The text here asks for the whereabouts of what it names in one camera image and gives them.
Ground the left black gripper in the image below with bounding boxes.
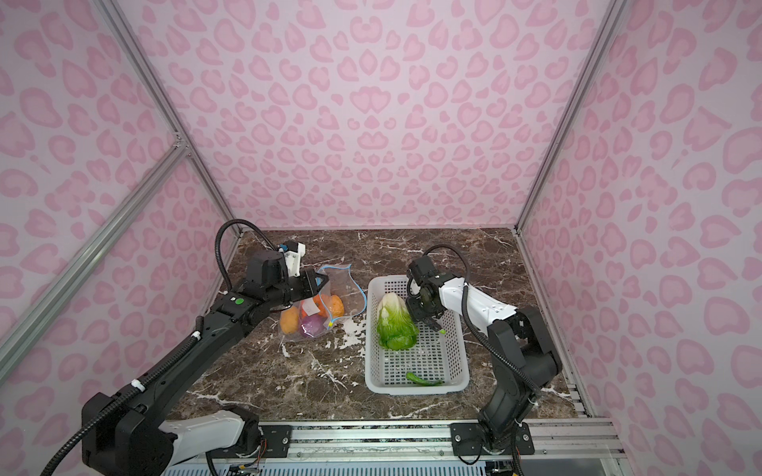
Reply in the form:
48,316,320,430
267,267,331,309

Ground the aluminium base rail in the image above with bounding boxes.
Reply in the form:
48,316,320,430
109,417,632,476

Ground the aluminium frame strut left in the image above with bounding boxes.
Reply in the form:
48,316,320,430
1,141,188,382

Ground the white plastic basket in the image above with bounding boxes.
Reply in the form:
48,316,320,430
365,275,470,396

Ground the yellow toy potato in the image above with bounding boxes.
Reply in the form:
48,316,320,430
279,307,300,335

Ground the green toy pepper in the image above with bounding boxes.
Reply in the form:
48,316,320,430
405,372,444,387

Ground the purple toy onion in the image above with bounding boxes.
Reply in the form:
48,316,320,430
299,315,327,338

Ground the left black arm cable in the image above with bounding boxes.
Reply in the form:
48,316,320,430
214,218,278,293

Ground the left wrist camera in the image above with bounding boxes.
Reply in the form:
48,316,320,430
280,240,306,277

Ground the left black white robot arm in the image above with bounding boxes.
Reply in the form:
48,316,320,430
81,250,329,475

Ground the green white toy cabbage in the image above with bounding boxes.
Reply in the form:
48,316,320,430
376,293,419,351

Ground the orange toy tomato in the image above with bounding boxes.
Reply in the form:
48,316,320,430
323,295,345,317

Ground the brown toy potato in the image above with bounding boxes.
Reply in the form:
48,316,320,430
313,297,327,317

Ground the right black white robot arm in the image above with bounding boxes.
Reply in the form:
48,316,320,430
406,255,563,456

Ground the clear zip top bag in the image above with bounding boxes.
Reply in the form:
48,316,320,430
279,265,367,342

